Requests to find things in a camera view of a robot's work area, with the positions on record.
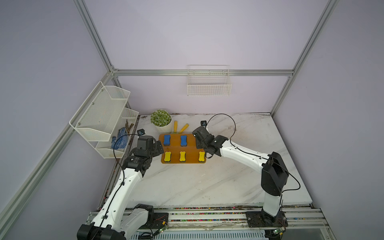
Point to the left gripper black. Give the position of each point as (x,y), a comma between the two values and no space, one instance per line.
(156,151)

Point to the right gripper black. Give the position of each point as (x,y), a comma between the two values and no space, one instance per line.
(198,144)

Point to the yellow eraser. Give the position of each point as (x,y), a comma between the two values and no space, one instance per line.
(168,157)
(182,158)
(202,157)

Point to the blue eraser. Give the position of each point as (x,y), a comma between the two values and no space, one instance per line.
(184,140)
(167,140)

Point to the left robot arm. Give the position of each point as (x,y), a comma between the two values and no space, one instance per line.
(108,223)

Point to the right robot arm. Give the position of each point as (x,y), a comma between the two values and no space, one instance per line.
(271,167)

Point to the orange wooden two-tier shelf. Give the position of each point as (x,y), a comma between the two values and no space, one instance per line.
(192,152)

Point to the green succulent in white pot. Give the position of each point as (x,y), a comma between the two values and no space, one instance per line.
(162,121)

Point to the blue crumpled item in bin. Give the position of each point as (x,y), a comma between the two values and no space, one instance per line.
(121,140)

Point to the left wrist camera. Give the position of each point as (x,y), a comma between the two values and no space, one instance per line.
(141,132)

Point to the yellow handled garden tool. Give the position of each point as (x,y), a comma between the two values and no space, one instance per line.
(176,129)

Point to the white mesh lower wall bin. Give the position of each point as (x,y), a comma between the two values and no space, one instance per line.
(127,119)

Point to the white mesh wall bin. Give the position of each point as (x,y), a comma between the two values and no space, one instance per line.
(97,118)
(127,119)

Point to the white wire wall basket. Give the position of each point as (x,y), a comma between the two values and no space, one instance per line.
(208,80)

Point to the white mesh upper wall bin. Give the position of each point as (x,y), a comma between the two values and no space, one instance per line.
(97,118)

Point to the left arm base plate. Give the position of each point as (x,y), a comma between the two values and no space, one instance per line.
(157,222)

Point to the aluminium rail base frame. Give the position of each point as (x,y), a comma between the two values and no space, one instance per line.
(230,223)

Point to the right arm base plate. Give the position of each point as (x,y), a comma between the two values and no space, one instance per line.
(260,219)

